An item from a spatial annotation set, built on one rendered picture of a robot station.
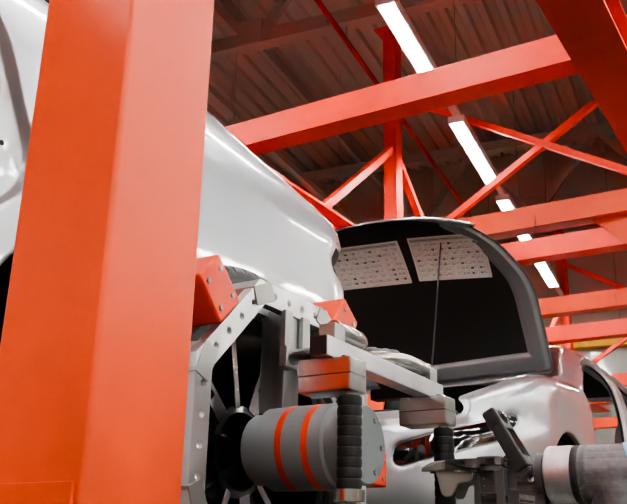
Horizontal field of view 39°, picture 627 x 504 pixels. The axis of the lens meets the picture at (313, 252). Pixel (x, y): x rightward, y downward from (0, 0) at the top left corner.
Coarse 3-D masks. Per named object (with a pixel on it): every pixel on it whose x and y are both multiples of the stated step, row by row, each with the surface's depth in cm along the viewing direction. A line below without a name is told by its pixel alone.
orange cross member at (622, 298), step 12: (624, 288) 684; (540, 300) 716; (552, 300) 711; (564, 300) 706; (576, 300) 701; (588, 300) 696; (600, 300) 691; (612, 300) 686; (624, 300) 681; (552, 312) 708; (564, 312) 703; (576, 312) 702; (588, 312) 701
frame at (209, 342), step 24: (240, 288) 149; (264, 288) 150; (240, 312) 144; (264, 312) 157; (312, 312) 163; (192, 336) 138; (216, 336) 136; (192, 360) 132; (216, 360) 136; (192, 384) 130; (192, 408) 129; (192, 432) 128; (192, 456) 127; (192, 480) 126
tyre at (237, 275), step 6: (228, 270) 157; (234, 270) 159; (240, 270) 160; (246, 270) 162; (234, 276) 158; (240, 276) 159; (246, 276) 161; (252, 276) 163; (258, 276) 165; (234, 282) 157; (240, 282) 159; (318, 402) 176; (324, 402) 178; (324, 492) 173; (324, 498) 172
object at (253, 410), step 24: (240, 336) 170; (240, 360) 177; (216, 384) 184; (240, 384) 181; (216, 408) 151; (240, 408) 157; (216, 432) 150; (240, 432) 162; (216, 456) 149; (240, 456) 162; (216, 480) 148; (240, 480) 159
